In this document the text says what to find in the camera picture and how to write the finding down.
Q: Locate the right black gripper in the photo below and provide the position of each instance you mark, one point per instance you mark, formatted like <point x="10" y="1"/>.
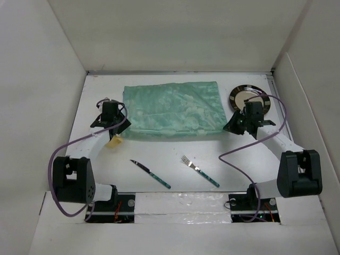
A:
<point x="231" y="126"/>

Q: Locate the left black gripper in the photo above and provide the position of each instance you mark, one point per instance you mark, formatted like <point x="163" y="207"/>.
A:
<point x="123" y="126"/>

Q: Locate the yellow ceramic mug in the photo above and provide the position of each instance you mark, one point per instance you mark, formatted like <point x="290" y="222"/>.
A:
<point x="114" y="142"/>

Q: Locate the dark rimmed dinner plate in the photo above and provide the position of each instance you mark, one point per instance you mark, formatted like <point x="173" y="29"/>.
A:
<point x="240" y="93"/>

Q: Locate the green satin cloth placemat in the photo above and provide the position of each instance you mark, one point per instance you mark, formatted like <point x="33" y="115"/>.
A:
<point x="173" y="110"/>

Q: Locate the fork with green handle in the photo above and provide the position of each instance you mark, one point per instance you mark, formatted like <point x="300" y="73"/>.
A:
<point x="190" y="164"/>

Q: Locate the knife with green handle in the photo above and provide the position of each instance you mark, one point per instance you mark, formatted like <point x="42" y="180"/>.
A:
<point x="154" y="176"/>

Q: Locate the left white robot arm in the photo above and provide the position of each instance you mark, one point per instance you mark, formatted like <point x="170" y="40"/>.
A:
<point x="72" y="176"/>

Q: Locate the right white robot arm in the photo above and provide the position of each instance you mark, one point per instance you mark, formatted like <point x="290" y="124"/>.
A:
<point x="299" y="172"/>

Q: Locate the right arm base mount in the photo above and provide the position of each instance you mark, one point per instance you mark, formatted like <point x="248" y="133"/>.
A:
<point x="245" y="207"/>

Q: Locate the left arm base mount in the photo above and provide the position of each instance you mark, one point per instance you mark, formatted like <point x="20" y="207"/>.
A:
<point x="121" y="211"/>

